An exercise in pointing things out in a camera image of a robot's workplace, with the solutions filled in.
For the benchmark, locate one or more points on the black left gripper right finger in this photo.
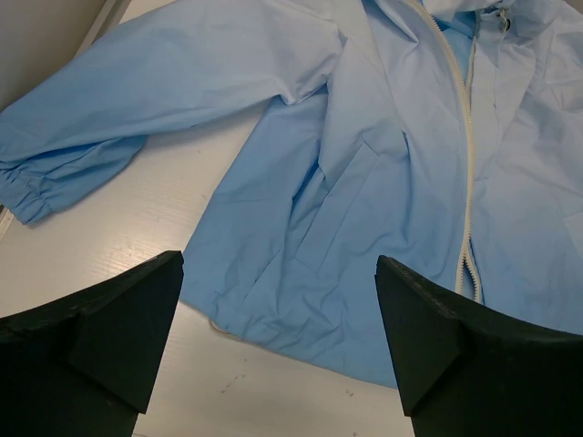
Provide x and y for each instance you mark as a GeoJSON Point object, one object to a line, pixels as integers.
{"type": "Point", "coordinates": [463, 369]}

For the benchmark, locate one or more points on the light blue hooded jacket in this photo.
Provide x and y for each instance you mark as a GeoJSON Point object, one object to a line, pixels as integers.
{"type": "Point", "coordinates": [444, 134]}

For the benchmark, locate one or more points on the left aluminium table rail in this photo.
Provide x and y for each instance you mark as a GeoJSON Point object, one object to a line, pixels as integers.
{"type": "Point", "coordinates": [6, 218]}

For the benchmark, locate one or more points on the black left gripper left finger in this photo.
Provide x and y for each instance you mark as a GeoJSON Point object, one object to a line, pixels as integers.
{"type": "Point", "coordinates": [86, 364]}

